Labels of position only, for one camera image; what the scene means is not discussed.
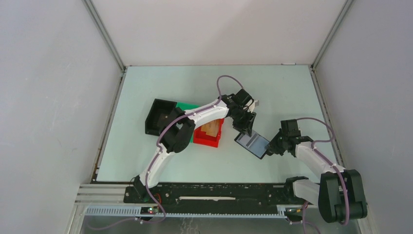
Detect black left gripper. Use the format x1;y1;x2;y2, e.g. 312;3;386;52
232;108;256;137

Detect black leather card holder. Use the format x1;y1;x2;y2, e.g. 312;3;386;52
234;130;270;159

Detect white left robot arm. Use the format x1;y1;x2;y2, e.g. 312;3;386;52
133;89;259;203

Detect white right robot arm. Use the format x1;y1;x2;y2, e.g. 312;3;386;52
266;119;368;225

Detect orange cards in red bin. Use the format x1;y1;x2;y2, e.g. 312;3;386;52
201;119;220;137

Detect red plastic bin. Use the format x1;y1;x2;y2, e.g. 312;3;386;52
193;119;224;148

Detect green plastic bin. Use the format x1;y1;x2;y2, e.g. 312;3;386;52
175;102;201;143

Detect black plastic bin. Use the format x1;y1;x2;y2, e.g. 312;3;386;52
145;98;177;136

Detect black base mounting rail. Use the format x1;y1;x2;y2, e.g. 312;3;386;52
76;181;320;219

